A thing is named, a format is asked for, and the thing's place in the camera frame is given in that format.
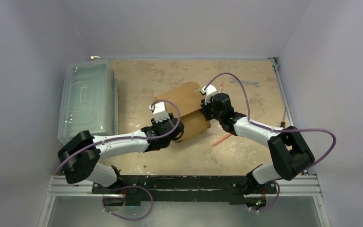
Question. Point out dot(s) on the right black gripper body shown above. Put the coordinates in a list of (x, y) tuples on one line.
[(206, 107)]

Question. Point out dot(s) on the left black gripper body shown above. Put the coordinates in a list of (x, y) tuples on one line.
[(167, 144)]

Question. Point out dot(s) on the brown cardboard box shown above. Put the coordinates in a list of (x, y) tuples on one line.
[(187, 98)]

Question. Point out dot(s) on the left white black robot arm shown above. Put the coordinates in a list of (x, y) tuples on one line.
[(79, 158)]

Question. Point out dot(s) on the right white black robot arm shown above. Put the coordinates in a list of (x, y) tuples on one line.
[(289, 152)]

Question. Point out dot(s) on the silver open-end wrench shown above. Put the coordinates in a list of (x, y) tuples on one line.
[(234, 80)]

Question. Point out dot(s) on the clear plastic storage bin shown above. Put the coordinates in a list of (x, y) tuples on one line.
[(89, 100)]

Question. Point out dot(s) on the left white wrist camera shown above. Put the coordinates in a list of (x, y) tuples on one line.
[(159, 112)]

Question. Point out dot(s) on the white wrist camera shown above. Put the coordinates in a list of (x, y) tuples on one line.
[(208, 92), (159, 112)]

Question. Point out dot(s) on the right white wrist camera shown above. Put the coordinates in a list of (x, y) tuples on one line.
[(208, 92)]

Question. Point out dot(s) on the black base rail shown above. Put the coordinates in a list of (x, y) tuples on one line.
[(233, 189)]

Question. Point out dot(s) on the aluminium frame rail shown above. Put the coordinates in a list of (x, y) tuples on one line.
[(300, 186)]

